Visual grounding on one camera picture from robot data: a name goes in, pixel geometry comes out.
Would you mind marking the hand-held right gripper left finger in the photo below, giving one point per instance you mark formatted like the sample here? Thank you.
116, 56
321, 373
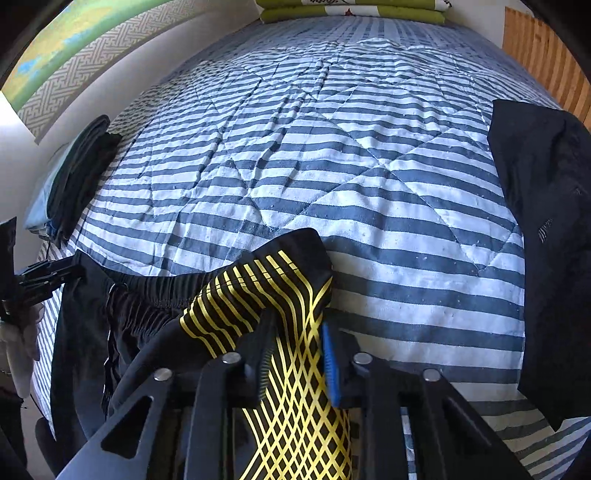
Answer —
264, 357

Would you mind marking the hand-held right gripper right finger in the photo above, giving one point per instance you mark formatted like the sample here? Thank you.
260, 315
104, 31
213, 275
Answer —
330, 364

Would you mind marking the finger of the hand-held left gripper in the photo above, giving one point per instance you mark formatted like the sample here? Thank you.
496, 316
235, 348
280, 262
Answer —
51, 277

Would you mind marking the black pants with yellow pattern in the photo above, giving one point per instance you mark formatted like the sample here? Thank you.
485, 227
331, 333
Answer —
295, 286

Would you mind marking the person's left hand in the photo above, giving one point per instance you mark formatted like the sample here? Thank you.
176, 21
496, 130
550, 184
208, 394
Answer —
21, 346

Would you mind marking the blue white striped quilt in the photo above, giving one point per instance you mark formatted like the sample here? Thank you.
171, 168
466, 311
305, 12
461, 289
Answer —
323, 175

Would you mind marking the black garment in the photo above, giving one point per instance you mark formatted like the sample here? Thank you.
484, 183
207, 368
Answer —
549, 240

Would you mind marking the green folded blanket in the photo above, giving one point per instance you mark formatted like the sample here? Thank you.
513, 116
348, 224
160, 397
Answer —
351, 11

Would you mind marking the wooden slatted panel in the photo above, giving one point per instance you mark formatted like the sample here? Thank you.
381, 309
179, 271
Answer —
538, 50

